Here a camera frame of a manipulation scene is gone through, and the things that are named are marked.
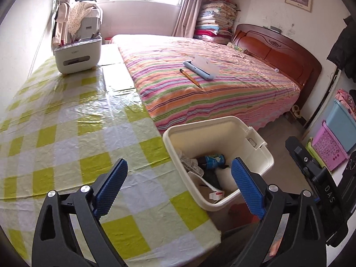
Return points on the dark brown bottle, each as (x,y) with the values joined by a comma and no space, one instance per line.
(212,161)

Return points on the dotted cloth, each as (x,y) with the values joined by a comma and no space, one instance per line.
(79,14)

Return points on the pair of slippers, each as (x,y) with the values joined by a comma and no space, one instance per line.
(295,111)

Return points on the green floral pillow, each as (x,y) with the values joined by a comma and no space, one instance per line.
(236,47)

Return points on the pink plastic basket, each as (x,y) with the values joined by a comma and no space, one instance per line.
(329,147)

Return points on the white colourful plush toy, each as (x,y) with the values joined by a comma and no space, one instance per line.
(226,179)

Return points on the white red carton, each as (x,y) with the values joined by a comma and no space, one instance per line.
(215,197)

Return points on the yellow pencil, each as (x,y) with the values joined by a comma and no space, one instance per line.
(189,77)

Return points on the yellow checkered tablecloth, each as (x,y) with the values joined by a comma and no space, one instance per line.
(83,130)

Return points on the wooden headboard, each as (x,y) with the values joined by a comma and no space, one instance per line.
(278,55)

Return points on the beige hanging garment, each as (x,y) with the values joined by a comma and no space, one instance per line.
(61,19)

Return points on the stack of folded quilts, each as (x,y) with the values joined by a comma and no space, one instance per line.
(214,19)

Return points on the white plastic bin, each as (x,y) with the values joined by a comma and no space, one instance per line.
(211,136)

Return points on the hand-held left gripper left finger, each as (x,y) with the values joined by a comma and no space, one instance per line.
(111,189)

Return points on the green storage box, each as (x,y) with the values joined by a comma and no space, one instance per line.
(311,148)

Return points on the blue storage box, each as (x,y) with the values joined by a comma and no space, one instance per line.
(343,128)

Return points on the black jacket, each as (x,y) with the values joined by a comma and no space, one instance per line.
(345,50)

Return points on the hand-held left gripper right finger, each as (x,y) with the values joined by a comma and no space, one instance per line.
(246,186)

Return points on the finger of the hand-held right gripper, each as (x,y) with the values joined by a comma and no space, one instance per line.
(301,155)

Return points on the bed with striped sheet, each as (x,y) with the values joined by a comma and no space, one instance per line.
(180,97)

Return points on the pink bag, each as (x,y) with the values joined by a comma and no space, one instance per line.
(347,100)

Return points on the grey item on headboard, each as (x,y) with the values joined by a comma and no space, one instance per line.
(275,29)

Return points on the bunch of pens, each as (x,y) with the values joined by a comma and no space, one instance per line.
(75,39)

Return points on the white desk organizer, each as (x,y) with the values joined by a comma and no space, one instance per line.
(75,58)

